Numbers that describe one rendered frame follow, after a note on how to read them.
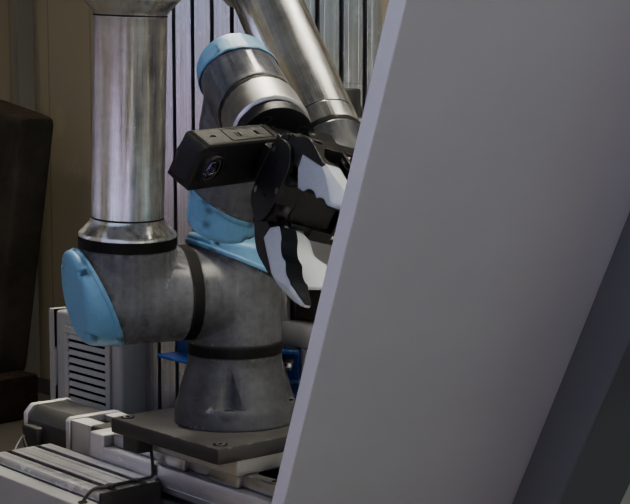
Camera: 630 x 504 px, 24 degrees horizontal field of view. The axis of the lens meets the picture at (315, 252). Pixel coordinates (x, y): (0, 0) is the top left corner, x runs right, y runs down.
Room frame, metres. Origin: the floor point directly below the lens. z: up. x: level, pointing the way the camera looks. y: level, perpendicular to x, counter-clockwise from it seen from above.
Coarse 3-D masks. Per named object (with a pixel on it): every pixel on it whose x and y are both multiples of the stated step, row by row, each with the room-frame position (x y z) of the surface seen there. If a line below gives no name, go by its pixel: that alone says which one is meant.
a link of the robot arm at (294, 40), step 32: (224, 0) 1.69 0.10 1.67; (256, 0) 1.61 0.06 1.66; (288, 0) 1.61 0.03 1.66; (256, 32) 1.60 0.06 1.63; (288, 32) 1.57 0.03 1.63; (288, 64) 1.54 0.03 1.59; (320, 64) 1.54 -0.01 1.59; (320, 96) 1.51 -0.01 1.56; (320, 128) 1.48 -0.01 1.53; (352, 128) 1.48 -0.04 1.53
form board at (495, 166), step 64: (448, 0) 0.60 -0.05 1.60; (512, 0) 0.61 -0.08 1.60; (576, 0) 0.62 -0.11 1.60; (384, 64) 0.62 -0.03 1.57; (448, 64) 0.62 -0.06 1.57; (512, 64) 0.63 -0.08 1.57; (576, 64) 0.64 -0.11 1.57; (384, 128) 0.64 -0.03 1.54; (448, 128) 0.64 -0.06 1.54; (512, 128) 0.65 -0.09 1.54; (576, 128) 0.66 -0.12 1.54; (384, 192) 0.66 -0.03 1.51; (448, 192) 0.67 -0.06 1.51; (512, 192) 0.68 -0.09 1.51; (576, 192) 0.69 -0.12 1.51; (384, 256) 0.68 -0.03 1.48; (448, 256) 0.69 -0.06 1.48; (512, 256) 0.70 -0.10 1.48; (576, 256) 0.71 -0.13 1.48; (320, 320) 0.71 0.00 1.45; (384, 320) 0.71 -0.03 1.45; (448, 320) 0.72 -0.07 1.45; (512, 320) 0.73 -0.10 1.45; (576, 320) 0.74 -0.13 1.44; (320, 384) 0.73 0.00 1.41; (384, 384) 0.74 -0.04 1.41; (448, 384) 0.75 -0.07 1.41; (512, 384) 0.76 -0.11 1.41; (320, 448) 0.76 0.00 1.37; (384, 448) 0.77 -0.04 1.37; (448, 448) 0.78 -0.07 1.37; (512, 448) 0.80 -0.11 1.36
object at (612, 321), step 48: (624, 240) 0.71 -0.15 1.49; (624, 288) 0.70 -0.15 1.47; (624, 336) 0.70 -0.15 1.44; (576, 384) 0.75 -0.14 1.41; (624, 384) 0.72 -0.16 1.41; (576, 432) 0.75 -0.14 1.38; (624, 432) 0.74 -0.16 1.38; (528, 480) 0.81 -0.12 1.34; (576, 480) 0.76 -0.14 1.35; (624, 480) 0.77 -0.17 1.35
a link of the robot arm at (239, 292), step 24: (192, 240) 1.74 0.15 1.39; (192, 264) 1.71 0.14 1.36; (216, 264) 1.72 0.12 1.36; (240, 264) 1.72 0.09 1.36; (216, 288) 1.70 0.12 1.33; (240, 288) 1.72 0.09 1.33; (264, 288) 1.73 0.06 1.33; (216, 312) 1.71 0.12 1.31; (240, 312) 1.72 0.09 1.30; (264, 312) 1.73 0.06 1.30; (192, 336) 1.72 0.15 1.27; (216, 336) 1.72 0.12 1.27; (240, 336) 1.72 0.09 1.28; (264, 336) 1.73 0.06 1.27
